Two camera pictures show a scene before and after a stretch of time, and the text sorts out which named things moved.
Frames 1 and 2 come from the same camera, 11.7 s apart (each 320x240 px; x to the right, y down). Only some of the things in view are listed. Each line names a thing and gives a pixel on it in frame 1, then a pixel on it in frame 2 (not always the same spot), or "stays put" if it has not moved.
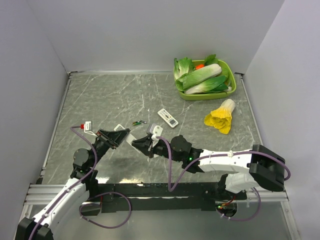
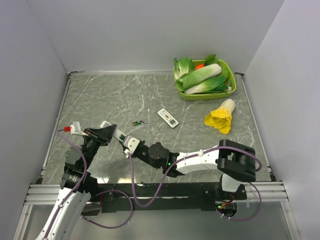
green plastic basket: [226, 71] stays put
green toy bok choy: [214, 84] stays put
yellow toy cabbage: [220, 118] stays put
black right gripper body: [161, 148] -> [143, 154]
